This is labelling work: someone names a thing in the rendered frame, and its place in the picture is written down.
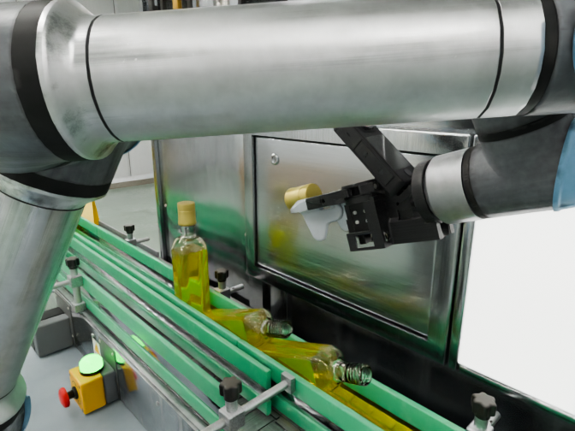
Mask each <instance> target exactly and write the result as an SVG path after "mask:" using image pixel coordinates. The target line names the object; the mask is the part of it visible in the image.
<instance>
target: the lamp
mask: <svg viewBox="0 0 575 431"><path fill-rule="evenodd" d="M103 369H104V363H103V359H102V358H101V357H100V356H99V355H98V354H90V355H87V356H84V357H83V358H82V359H81V360H80V374H81V375H82V376H94V375H97V374H99V373H100V372H101V371H102V370H103Z"/></svg>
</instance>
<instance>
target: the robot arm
mask: <svg viewBox="0 0 575 431"><path fill-rule="evenodd" d="M572 113H575V0H293V1H282V2H270V3H249V4H236V5H225V6H214V7H202V8H190V9H168V10H157V11H146V12H133V13H122V14H111V15H93V14H92V13H91V12H90V11H88V10H87V9H86V8H85V7H84V6H83V5H81V4H80V3H78V2H76V1H75V0H32V1H18V2H3V3H0V431H24V430H25V429H26V427H27V424H28V422H29V419H30V415H31V398H30V396H29V395H27V384H26V382H25V379H24V377H23V376H22V374H21V369H22V366H23V364H24V362H25V359H26V357H27V353H28V351H29V349H30V346H31V344H32V342H33V338H34V335H35V334H36V331H37V328H38V326H39V323H40V320H41V318H42V315H43V313H44V309H45V307H46V305H47V303H48V300H49V297H50V294H51V292H52V289H53V287H54V285H55V282H56V278H57V276H58V274H59V272H60V269H61V267H62V263H63V261H64V258H65V256H66V254H67V252H68V248H69V246H70V243H71V241H72V238H73V237H74V232H75V230H76V228H77V226H78V223H79V221H80V217H81V215H82V212H83V210H84V208H85V206H86V204H88V203H90V202H93V201H96V200H99V199H100V198H103V197H105V196H106V194H107V193H108V191H109V189H110V185H111V182H112V180H113V179H114V176H115V174H116V170H117V168H118V166H119V163H120V161H121V159H122V155H124V154H126V153H128V152H129V151H131V150H132V149H133V148H135V147H136V146H137V145H138V143H139V142H140V141H143V140H156V139H181V138H194V137H207V136H220V135H233V134H246V133H271V132H284V131H297V130H310V129H323V128H334V131H335V133H336V134H337V135H338V136H339V137H340V138H341V140H342V141H343V142H344V143H345V144H346V145H347V147H348V148H349V149H350V150H351V151H352V152H353V154H354V155H355V156H356V157H357V158H358V159H359V160H360V161H361V162H362V163H363V164H364V165H365V167H366V168H367V169H368V170H369V171H370V172H371V174H372V175H373V176H374V177H375V179H371V180H365V181H361V182H358V183H354V184H351V185H348V186H342V187H341V190H338V191H334V192H328V193H324V194H322V195H319V196H316V197H312V198H305V199H301V200H298V201H297V202H296V203H295V204H294V205H293V207H292V208H291V209H290V211H291V213H297V212H299V213H300V214H301V215H302V216H303V217H304V219H305V222H306V224H307V226H308V228H309V229H310V231H311V234H312V236H313V238H314V239H316V240H318V241H322V240H325V239H326V238H327V233H328V229H329V224H330V223H331V222H333V221H337V222H338V224H339V226H340V228H341V229H342V230H344V231H349V233H347V241H348V244H349V248H350V251H367V250H375V249H384V248H387V247H389V246H391V245H398V244H405V243H413V242H422V241H430V240H438V239H442V238H444V236H446V235H449V234H450V233H454V230H453V224H454V223H461V222H468V221H480V220H485V219H489V218H496V217H503V216H515V215H523V214H529V213H536V212H543V211H549V210H552V211H553V212H557V211H561V210H566V209H570V208H575V118H574V119H573V117H572ZM464 119H471V120H472V123H473V125H474V127H475V130H476V133H477V136H478V139H479V141H480V145H476V146H472V147H470V148H465V149H463V150H459V151H453V152H449V153H446V154H443V155H440V156H435V157H433V158H432V159H430V160H428V161H424V162H420V163H418V164H417V165H416V167H415V168H414V167H413V166H412V165H411V164H410V163H409V162H408V161H407V160H406V158H405V157H404V156H403V155H402V154H401V153H400V152H399V151H398V150H397V149H396V147H395V146H394V145H393V144H392V143H391V142H390V141H389V140H388V139H387V138H386V136H385V135H384V134H383V133H382V132H381V131H380V130H379V129H378V128H377V127H376V125H387V124H400V123H413V122H426V121H451V120H464ZM328 206H329V207H330V208H328V209H325V210H324V209H323V207H328ZM357 237H359V243H360V244H361V245H365V244H367V243H369V242H372V241H373V242H374V246H367V247H359V248H358V244H357V240H356V238H357ZM385 239H387V240H388V241H386V240H385Z"/></svg>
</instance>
